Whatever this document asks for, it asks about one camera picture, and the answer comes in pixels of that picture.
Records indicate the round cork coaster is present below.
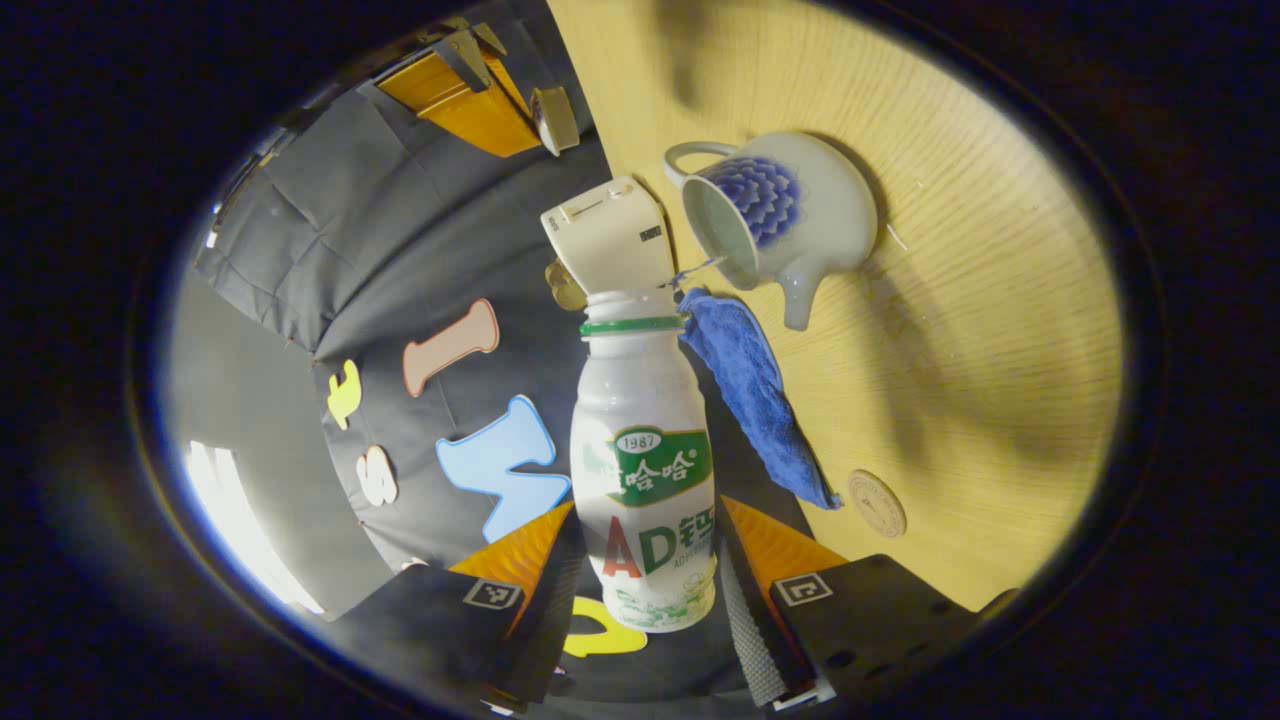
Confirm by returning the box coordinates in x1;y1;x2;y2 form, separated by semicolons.
848;470;908;539

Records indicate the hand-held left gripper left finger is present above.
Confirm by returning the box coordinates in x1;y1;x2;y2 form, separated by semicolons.
325;500;591;706

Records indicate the white plastic water bottle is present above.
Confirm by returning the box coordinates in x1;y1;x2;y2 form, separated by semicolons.
570;290;719;634

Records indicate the blue towel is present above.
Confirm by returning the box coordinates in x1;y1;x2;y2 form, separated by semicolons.
678;288;843;511

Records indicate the white blue-patterned teacup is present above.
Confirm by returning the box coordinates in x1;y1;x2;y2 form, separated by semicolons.
665;132;881;332

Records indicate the brown bread slice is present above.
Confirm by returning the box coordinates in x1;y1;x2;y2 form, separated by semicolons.
545;258;589;313

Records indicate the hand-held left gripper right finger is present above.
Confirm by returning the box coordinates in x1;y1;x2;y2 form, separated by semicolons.
715;495;986;711

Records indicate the white toaster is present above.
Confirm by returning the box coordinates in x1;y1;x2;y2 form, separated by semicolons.
541;177;678;296

